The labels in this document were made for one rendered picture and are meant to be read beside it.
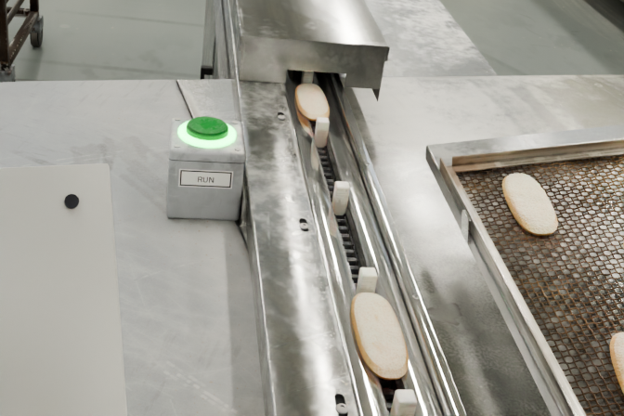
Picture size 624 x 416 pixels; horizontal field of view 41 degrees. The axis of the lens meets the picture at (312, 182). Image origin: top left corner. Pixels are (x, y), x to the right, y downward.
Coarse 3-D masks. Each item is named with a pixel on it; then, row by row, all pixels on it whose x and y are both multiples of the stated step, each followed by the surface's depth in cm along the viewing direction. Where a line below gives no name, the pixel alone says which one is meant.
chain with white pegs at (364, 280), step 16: (304, 80) 104; (320, 128) 92; (320, 144) 93; (320, 160) 91; (336, 192) 80; (336, 208) 81; (352, 240) 78; (352, 256) 76; (352, 272) 74; (368, 272) 68; (368, 288) 69; (384, 384) 62; (384, 400) 60; (400, 400) 56; (416, 400) 56
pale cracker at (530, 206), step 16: (512, 176) 79; (528, 176) 78; (512, 192) 76; (528, 192) 76; (544, 192) 76; (512, 208) 74; (528, 208) 74; (544, 208) 73; (528, 224) 72; (544, 224) 72
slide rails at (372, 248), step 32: (352, 160) 89; (320, 192) 83; (352, 192) 83; (320, 224) 78; (384, 256) 74; (352, 288) 70; (384, 288) 70; (352, 352) 63; (416, 352) 64; (416, 384) 61
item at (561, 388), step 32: (480, 160) 82; (512, 160) 82; (544, 160) 82; (576, 160) 82; (608, 160) 82; (480, 192) 78; (608, 192) 77; (480, 224) 73; (512, 224) 73; (576, 224) 73; (512, 256) 69; (576, 256) 69; (512, 288) 65; (576, 320) 62; (608, 320) 62; (544, 352) 59; (608, 352) 59
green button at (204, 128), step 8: (192, 120) 80; (200, 120) 81; (208, 120) 81; (216, 120) 81; (192, 128) 79; (200, 128) 79; (208, 128) 79; (216, 128) 80; (224, 128) 80; (192, 136) 79; (200, 136) 78; (208, 136) 78; (216, 136) 79; (224, 136) 79
